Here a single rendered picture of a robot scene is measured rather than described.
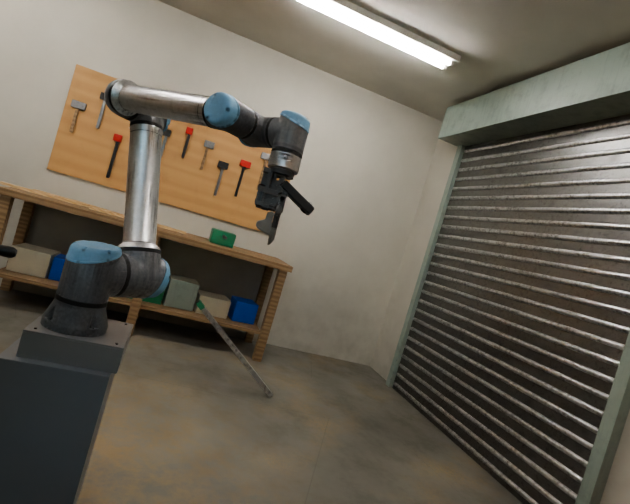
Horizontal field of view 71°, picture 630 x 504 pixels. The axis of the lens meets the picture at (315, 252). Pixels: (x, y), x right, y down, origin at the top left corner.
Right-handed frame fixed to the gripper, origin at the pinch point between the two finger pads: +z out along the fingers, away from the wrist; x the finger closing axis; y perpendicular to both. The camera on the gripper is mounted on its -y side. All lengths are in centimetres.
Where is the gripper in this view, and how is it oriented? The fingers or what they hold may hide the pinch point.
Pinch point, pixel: (271, 241)
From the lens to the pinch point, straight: 126.9
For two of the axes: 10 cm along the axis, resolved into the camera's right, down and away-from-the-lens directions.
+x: 0.8, -0.4, -10.0
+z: -2.5, 9.7, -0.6
